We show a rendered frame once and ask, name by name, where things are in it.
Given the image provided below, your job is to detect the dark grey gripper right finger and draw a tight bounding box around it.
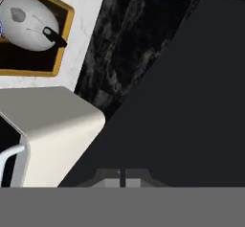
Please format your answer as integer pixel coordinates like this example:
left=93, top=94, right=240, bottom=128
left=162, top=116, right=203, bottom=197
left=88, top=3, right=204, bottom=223
left=124, top=169, right=168, bottom=188

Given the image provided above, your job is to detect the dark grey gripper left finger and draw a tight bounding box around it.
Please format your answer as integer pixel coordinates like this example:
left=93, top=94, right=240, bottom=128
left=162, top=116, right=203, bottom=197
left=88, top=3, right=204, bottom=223
left=77, top=169, right=122, bottom=188

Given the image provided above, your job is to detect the yellow-rimmed dark tray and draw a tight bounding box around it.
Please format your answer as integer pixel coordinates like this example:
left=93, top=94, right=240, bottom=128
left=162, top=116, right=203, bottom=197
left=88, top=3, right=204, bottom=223
left=0, top=0, right=76, bottom=78

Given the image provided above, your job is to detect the beige microwave oven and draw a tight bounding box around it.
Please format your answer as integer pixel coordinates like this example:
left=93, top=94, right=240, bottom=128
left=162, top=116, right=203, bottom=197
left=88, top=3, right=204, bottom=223
left=0, top=86, right=106, bottom=188

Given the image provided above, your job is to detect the silver microwave door handle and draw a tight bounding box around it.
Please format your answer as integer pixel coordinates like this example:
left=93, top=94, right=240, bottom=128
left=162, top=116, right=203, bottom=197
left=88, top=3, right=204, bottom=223
left=0, top=145, right=26, bottom=188

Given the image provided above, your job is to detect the white kettle with black handle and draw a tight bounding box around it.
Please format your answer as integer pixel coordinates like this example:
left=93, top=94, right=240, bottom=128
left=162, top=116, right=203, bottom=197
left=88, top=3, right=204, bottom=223
left=0, top=0, right=68, bottom=52

